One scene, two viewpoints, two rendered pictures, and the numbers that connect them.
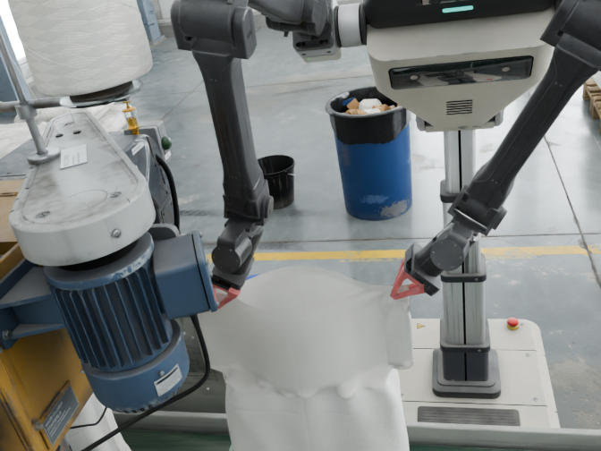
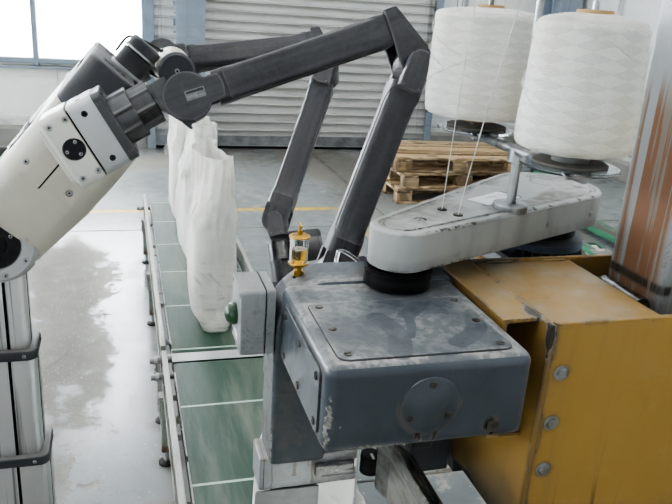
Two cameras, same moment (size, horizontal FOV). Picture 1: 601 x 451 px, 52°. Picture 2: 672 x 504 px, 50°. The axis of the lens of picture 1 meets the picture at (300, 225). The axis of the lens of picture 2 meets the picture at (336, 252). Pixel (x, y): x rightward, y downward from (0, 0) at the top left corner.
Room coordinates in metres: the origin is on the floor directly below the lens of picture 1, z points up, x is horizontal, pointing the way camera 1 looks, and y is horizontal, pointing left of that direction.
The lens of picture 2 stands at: (1.69, 1.10, 1.68)
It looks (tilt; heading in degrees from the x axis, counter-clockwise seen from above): 19 degrees down; 237
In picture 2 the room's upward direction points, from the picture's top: 4 degrees clockwise
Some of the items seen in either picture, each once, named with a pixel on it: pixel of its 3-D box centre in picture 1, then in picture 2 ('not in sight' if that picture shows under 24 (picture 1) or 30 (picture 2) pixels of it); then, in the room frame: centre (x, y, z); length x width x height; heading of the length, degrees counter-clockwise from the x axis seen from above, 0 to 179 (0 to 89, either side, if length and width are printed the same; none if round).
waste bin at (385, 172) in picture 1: (374, 154); not in sight; (3.27, -0.48, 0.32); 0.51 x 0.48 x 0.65; 164
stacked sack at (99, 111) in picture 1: (63, 110); not in sight; (4.44, 1.54, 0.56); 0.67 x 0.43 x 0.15; 74
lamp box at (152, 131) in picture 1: (148, 144); (253, 312); (1.30, 0.30, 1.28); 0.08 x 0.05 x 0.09; 74
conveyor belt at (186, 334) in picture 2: not in sight; (196, 263); (0.36, -2.30, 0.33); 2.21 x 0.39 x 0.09; 74
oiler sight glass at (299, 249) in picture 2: (131, 118); (299, 249); (1.23, 0.30, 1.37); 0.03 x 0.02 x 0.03; 74
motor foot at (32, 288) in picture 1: (45, 300); not in sight; (0.75, 0.37, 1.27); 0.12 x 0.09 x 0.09; 164
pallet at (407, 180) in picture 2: not in sight; (446, 170); (-2.89, -4.14, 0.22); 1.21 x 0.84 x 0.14; 164
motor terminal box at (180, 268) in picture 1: (186, 281); not in sight; (0.77, 0.18, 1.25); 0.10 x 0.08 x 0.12; 9
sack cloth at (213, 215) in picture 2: not in sight; (212, 231); (0.56, -1.61, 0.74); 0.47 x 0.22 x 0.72; 72
